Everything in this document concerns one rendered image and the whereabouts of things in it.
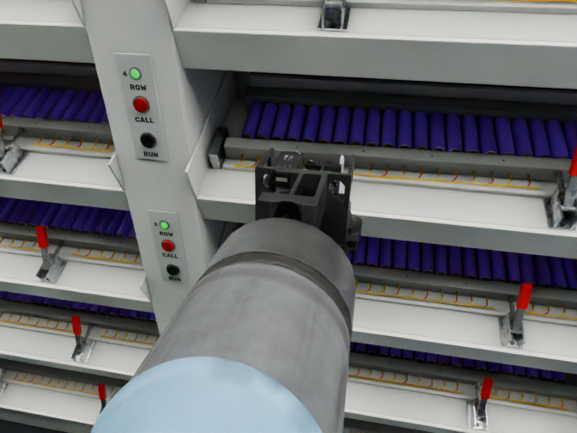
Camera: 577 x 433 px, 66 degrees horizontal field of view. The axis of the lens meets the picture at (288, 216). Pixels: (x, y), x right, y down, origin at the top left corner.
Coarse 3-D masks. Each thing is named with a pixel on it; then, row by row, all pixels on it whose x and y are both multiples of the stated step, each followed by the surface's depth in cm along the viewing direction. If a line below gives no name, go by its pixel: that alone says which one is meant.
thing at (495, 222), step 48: (480, 96) 58; (528, 96) 57; (576, 96) 56; (240, 192) 55; (384, 192) 53; (432, 192) 53; (480, 192) 53; (576, 192) 52; (432, 240) 53; (480, 240) 52; (528, 240) 50; (576, 240) 49
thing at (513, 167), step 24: (240, 144) 56; (264, 144) 56; (288, 144) 56; (312, 144) 56; (336, 144) 55; (384, 168) 55; (408, 168) 55; (432, 168) 54; (456, 168) 53; (480, 168) 53; (504, 168) 52; (528, 168) 51; (552, 168) 51
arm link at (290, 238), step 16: (256, 224) 25; (272, 224) 25; (288, 224) 25; (304, 224) 25; (240, 240) 24; (256, 240) 23; (272, 240) 23; (288, 240) 23; (304, 240) 24; (320, 240) 25; (224, 256) 23; (288, 256) 22; (304, 256) 22; (320, 256) 23; (336, 256) 25; (320, 272) 22; (336, 272) 23; (352, 272) 26; (336, 288) 22; (352, 288) 25; (352, 304) 24; (352, 320) 23
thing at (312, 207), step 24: (264, 168) 32; (288, 168) 32; (312, 168) 36; (336, 168) 34; (264, 192) 28; (288, 192) 32; (312, 192) 32; (336, 192) 33; (264, 216) 27; (288, 216) 28; (312, 216) 26; (336, 216) 33; (336, 240) 33
